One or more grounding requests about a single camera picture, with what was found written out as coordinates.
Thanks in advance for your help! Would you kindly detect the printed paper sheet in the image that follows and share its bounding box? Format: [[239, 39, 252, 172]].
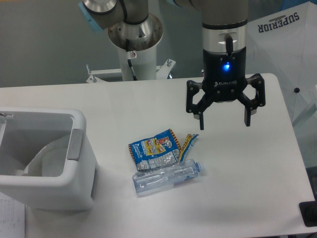
[[0, 193, 25, 238]]

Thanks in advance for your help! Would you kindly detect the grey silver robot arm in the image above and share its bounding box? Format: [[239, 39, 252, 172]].
[[78, 0, 265, 126]]

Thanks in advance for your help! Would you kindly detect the white mounting bracket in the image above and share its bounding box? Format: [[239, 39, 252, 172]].
[[86, 59, 176, 83]]

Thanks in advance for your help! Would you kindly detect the white Superior umbrella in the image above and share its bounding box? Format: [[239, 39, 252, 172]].
[[244, 1, 317, 129]]

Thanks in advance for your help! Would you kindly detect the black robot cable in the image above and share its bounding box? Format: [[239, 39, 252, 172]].
[[125, 38, 138, 81]]

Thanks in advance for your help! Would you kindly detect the white trash can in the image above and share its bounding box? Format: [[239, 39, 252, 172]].
[[0, 106, 99, 211]]

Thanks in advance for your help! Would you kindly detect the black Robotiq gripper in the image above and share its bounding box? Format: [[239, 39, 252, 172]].
[[186, 46, 266, 130]]

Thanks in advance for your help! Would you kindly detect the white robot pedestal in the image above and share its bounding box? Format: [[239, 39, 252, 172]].
[[117, 46, 157, 81]]

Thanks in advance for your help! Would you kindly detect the blue snack wrapper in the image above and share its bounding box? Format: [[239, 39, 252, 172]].
[[128, 129, 198, 172]]

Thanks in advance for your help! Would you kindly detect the black device at edge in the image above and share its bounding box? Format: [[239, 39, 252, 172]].
[[299, 201, 317, 227]]

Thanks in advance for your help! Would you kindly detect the clear crushed plastic bottle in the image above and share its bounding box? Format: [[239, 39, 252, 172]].
[[132, 159, 205, 197]]

